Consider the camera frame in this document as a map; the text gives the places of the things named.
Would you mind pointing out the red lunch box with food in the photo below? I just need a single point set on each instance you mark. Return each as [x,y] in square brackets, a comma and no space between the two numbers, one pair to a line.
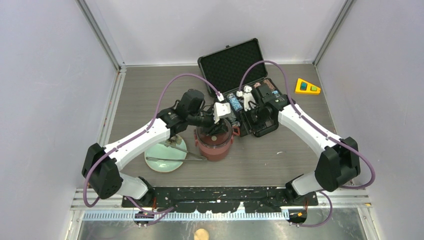
[217,146]

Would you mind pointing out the light green ceramic plate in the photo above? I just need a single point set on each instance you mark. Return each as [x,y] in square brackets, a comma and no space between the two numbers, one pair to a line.
[163,166]

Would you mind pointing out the black poker chip case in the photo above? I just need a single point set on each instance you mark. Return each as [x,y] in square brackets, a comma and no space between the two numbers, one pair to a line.
[240,74]

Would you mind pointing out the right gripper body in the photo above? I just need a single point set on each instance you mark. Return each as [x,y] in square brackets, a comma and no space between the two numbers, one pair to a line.
[257,118]

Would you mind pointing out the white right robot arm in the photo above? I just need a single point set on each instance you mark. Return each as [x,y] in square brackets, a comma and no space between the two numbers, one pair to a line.
[338,159]

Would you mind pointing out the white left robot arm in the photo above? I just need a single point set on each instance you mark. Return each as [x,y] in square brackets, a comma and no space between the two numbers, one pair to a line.
[103,164]

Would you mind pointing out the black spiky sea cucumber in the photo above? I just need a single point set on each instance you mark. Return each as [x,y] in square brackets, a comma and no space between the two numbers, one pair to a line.
[174,140]

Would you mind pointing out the red lunch box lid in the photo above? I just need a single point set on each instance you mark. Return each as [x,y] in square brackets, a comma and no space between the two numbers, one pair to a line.
[216,139]

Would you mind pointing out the metal tongs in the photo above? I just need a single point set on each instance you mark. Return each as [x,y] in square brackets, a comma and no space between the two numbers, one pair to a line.
[164,151]

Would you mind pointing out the yellow triangular toy block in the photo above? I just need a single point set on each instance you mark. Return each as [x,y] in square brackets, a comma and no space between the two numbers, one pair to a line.
[305,87]

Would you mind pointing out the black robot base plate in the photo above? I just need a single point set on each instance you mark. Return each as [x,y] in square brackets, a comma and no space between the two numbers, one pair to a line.
[254,199]

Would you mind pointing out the red steel-lined lunch box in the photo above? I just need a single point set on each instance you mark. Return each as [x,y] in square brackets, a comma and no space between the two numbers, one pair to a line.
[214,154]

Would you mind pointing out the round beige object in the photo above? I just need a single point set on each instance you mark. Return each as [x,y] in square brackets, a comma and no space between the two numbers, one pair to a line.
[201,234]

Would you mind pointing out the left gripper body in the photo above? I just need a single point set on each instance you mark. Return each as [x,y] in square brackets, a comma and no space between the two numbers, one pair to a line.
[208,122]

